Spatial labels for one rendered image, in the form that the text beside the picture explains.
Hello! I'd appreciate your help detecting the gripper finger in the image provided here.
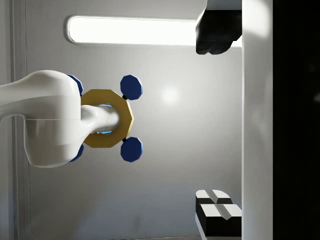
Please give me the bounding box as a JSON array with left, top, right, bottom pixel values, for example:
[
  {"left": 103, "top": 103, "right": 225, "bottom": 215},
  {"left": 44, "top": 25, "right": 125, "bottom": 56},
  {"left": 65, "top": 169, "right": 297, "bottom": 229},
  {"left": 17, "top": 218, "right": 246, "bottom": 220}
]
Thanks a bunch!
[
  {"left": 194, "top": 0, "right": 243, "bottom": 56},
  {"left": 194, "top": 189, "right": 243, "bottom": 240}
]

